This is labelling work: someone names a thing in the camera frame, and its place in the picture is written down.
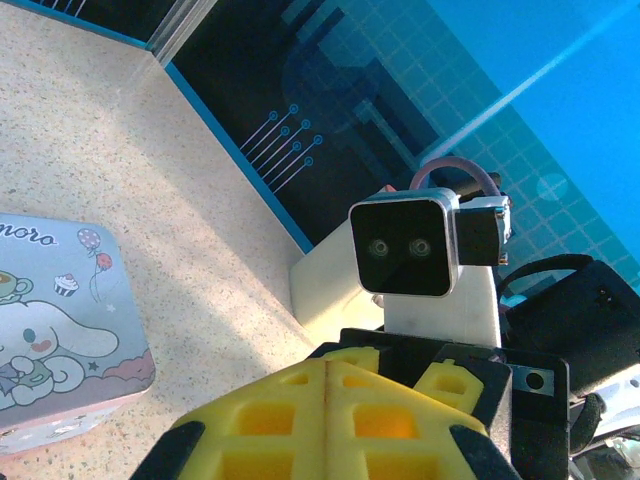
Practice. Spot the blue cartoon tin box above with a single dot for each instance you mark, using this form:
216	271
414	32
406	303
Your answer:
60	325

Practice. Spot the right wrist camera with white mount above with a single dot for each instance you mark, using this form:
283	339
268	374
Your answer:
400	245

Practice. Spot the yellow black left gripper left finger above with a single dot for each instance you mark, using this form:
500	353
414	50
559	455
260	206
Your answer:
310	450

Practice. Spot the aluminium frame post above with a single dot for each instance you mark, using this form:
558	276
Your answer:
175	30

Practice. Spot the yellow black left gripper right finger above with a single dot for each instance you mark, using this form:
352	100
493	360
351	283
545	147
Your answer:
340	450

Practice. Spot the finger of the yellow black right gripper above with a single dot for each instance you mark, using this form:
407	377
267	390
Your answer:
450	370
357	356

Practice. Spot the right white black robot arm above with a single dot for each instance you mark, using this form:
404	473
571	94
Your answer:
600	320

